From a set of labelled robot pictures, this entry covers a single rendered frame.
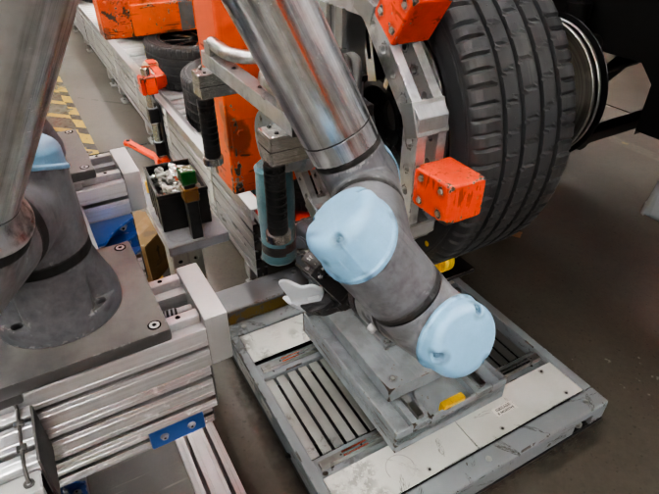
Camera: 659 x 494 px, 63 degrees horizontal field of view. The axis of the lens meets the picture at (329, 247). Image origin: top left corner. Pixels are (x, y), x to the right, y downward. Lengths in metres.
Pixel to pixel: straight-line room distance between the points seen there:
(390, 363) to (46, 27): 1.19
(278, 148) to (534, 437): 1.05
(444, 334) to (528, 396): 1.18
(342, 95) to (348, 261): 0.16
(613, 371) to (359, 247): 1.56
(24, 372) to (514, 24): 0.85
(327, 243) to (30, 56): 0.24
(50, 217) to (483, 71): 0.64
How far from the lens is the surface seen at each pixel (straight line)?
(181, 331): 0.77
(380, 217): 0.44
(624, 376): 1.93
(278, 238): 0.92
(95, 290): 0.72
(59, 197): 0.64
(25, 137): 0.46
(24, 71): 0.42
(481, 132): 0.90
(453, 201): 0.85
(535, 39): 1.00
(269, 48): 0.50
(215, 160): 1.20
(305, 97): 0.50
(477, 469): 1.46
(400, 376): 1.41
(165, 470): 1.31
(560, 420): 1.62
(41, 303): 0.69
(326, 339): 1.60
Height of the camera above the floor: 1.28
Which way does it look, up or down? 35 degrees down
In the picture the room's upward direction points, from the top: straight up
